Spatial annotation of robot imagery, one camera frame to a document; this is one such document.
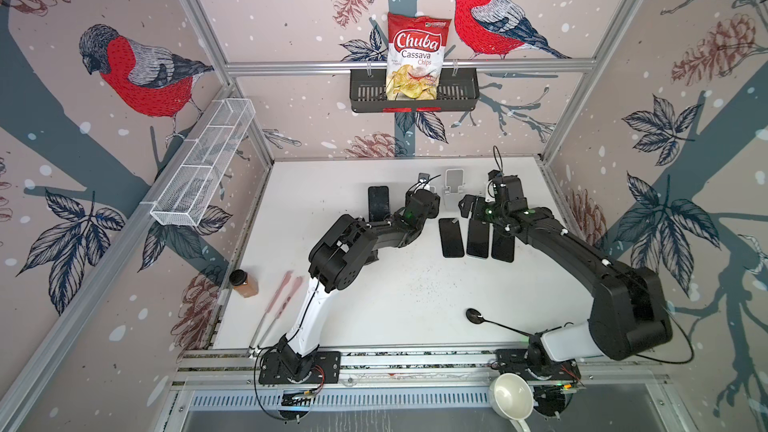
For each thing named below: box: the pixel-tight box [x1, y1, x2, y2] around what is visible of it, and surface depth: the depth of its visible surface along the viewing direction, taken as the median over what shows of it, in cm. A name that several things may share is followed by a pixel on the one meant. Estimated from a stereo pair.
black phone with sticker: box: [438, 218, 465, 258], surface depth 100 cm
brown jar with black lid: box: [229, 269, 259, 298], surface depth 81 cm
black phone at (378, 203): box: [368, 186, 390, 222], surface depth 97 cm
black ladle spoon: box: [466, 308, 535, 337], surface depth 82 cm
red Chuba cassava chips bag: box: [386, 12, 451, 100], surface depth 86 cm
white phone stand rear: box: [443, 168, 464, 210], surface depth 106 cm
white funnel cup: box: [489, 372, 535, 432], surface depth 69 cm
